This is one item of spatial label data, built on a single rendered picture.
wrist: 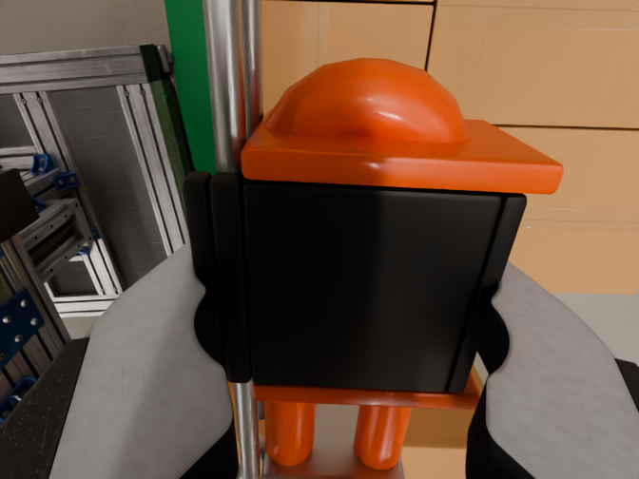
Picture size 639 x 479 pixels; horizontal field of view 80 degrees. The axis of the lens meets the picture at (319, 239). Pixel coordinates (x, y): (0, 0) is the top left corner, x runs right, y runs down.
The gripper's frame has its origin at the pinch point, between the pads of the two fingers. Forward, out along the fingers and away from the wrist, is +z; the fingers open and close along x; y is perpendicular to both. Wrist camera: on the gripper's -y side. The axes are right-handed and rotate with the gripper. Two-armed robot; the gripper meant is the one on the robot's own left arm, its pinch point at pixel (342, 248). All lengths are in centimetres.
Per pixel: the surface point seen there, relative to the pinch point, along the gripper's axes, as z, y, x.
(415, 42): 66, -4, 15
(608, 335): 120, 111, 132
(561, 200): 66, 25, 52
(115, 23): 120, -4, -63
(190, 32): 120, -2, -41
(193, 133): 119, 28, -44
